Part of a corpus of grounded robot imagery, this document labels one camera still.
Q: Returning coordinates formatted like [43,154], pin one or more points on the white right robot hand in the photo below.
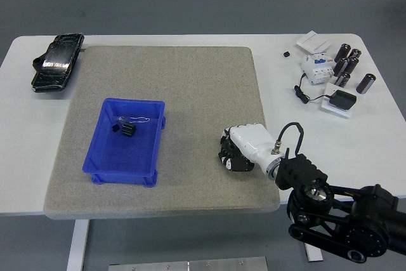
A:
[250,139]

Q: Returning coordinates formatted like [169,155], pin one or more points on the small black spur gear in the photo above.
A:
[128,130]

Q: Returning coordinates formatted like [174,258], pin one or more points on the blue plastic box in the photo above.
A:
[127,156]

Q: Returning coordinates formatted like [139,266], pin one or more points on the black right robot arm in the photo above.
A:
[364,217]

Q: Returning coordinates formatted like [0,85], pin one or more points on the small black hex nut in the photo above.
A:
[115,128]

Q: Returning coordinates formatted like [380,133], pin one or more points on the white socket plate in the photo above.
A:
[327,106]

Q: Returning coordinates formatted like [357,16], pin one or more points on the grey-brown felt mat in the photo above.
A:
[190,77]

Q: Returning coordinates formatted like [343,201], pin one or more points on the small black cube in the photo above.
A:
[287,54]

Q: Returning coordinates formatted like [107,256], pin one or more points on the white circuit breaker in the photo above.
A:
[317,71]

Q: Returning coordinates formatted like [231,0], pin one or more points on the black power adapter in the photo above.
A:
[342,100]

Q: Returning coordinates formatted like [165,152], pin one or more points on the dark cylindrical capacitor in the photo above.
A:
[355,53]
[352,65]
[344,51]
[366,83]
[343,79]
[341,66]

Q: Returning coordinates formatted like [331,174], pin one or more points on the white table leg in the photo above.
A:
[315,254]
[77,245]

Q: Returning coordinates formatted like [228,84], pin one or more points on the black wrapped device pack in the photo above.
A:
[57,61]

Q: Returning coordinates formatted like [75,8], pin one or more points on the white wall switch panel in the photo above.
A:
[313,42]

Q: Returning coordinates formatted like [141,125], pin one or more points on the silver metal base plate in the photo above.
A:
[187,264]

